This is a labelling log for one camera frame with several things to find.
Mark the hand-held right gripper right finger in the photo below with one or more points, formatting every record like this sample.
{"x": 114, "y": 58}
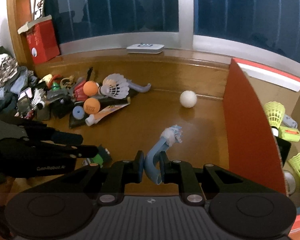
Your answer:
{"x": 163, "y": 166}

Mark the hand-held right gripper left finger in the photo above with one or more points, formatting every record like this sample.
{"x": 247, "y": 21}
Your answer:
{"x": 140, "y": 166}

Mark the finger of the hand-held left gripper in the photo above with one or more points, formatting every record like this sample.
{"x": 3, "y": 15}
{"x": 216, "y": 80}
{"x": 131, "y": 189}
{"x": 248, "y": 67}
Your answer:
{"x": 67, "y": 138}
{"x": 87, "y": 150}

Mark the light blue curved toy tail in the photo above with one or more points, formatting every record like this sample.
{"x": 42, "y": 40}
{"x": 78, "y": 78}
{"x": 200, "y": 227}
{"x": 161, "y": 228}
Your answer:
{"x": 156, "y": 152}

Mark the green capped toy figure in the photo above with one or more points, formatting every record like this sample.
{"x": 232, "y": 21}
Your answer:
{"x": 101, "y": 158}

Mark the orange cardboard box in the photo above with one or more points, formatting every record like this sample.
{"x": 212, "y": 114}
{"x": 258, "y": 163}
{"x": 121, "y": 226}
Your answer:
{"x": 242, "y": 120}

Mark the black tray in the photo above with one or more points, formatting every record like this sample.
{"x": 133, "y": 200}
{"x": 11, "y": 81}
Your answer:
{"x": 76, "y": 123}

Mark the blue round toy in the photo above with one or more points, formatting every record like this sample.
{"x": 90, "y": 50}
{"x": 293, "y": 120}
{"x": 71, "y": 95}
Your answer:
{"x": 78, "y": 112}

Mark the orange white toothpaste tube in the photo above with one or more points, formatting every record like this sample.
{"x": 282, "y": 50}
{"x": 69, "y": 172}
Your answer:
{"x": 105, "y": 115}

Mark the orange ping pong ball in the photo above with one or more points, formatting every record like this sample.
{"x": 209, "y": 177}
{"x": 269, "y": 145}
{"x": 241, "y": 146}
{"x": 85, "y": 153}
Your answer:
{"x": 90, "y": 88}
{"x": 91, "y": 105}

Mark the red toy car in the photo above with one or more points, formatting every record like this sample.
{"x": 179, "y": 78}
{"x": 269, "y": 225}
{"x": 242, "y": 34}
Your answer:
{"x": 25, "y": 115}

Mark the gray toy gun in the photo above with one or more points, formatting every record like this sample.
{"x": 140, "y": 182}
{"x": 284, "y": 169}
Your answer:
{"x": 57, "y": 94}

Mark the red toy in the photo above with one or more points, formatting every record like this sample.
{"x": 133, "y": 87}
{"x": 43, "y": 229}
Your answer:
{"x": 79, "y": 92}

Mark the white shuttlecock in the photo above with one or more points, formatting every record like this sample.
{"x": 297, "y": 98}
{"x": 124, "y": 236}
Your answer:
{"x": 37, "y": 99}
{"x": 115, "y": 86}

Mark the small black mirror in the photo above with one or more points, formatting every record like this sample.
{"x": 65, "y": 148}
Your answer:
{"x": 23, "y": 105}

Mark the black tube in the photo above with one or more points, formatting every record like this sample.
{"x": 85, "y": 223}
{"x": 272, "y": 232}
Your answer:
{"x": 115, "y": 101}

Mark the dark teal cloth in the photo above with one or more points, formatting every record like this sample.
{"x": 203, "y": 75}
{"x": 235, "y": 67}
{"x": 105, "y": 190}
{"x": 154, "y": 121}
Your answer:
{"x": 2, "y": 106}

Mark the tan rubber band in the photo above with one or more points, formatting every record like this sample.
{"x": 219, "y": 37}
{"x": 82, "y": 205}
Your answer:
{"x": 66, "y": 81}

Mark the white pink box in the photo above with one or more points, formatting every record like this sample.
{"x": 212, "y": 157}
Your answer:
{"x": 25, "y": 93}

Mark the yellow toy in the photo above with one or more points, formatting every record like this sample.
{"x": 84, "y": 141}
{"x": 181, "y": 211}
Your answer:
{"x": 45, "y": 79}

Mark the blue jeans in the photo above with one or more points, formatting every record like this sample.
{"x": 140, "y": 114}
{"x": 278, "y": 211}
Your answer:
{"x": 22, "y": 80}

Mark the purple curved toy tail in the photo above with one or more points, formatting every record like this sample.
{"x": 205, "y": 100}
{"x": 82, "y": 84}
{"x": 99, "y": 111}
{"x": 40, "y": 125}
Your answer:
{"x": 141, "y": 87}

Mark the red gift box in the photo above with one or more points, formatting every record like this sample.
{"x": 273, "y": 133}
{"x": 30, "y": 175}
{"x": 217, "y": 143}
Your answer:
{"x": 42, "y": 42}

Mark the white flat device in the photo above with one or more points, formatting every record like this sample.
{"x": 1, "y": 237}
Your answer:
{"x": 145, "y": 48}

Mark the black flat object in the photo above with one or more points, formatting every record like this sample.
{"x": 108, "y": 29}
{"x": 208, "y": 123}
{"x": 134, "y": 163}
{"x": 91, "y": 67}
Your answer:
{"x": 283, "y": 150}

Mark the small white ball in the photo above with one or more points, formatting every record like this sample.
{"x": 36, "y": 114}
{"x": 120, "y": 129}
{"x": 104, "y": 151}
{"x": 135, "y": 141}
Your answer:
{"x": 289, "y": 182}

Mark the green orange toy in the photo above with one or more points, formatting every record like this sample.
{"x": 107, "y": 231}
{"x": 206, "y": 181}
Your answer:
{"x": 289, "y": 133}

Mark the blue white toy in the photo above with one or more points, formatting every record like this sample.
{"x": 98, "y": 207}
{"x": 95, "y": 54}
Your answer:
{"x": 290, "y": 121}

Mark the white printed card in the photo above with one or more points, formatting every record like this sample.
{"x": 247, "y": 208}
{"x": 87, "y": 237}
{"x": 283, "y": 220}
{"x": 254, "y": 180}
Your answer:
{"x": 39, "y": 5}

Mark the black frame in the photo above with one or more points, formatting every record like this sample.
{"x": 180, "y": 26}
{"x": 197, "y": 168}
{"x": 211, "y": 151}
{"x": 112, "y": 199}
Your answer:
{"x": 43, "y": 112}

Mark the silver window frame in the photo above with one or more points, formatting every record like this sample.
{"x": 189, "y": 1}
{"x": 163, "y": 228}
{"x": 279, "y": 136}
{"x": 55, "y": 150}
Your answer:
{"x": 185, "y": 10}

